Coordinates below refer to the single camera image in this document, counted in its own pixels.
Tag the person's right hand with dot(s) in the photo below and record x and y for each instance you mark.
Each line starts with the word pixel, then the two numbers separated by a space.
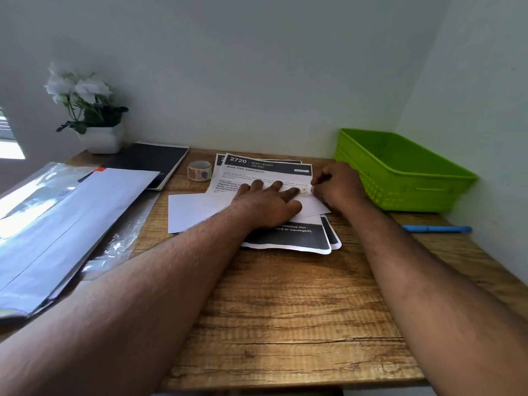
pixel 342 187

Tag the person's left hand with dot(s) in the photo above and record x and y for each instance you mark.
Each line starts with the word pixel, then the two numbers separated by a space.
pixel 268 206

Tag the black white printed paper sheet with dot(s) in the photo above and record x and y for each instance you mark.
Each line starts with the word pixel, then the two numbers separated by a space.
pixel 255 169
pixel 332 235

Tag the green plastic basket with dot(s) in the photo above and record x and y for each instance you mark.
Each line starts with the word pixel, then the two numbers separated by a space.
pixel 404 177

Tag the white paper envelope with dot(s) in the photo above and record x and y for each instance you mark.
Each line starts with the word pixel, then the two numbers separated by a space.
pixel 194 210

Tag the patterned tape roll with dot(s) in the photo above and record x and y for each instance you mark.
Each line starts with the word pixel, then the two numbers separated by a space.
pixel 194 173

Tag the stack of white envelopes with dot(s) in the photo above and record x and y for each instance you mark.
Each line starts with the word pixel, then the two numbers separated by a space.
pixel 62 243

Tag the person's right forearm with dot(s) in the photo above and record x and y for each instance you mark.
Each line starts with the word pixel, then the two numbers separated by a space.
pixel 433 305

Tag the person's left forearm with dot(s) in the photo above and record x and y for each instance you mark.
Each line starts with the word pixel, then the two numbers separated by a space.
pixel 132 305

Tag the blue pen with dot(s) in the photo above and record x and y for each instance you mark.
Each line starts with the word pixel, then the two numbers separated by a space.
pixel 437 229

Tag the black notebook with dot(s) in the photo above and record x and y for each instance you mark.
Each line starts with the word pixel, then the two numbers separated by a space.
pixel 152 160

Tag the white flower plant in pot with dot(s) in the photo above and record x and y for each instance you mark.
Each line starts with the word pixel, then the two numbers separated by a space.
pixel 101 140

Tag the clear plastic wrapper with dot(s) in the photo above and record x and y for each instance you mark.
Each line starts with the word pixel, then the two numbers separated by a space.
pixel 29 197

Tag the grey window frame rail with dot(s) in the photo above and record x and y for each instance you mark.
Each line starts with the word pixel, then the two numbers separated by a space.
pixel 5 127

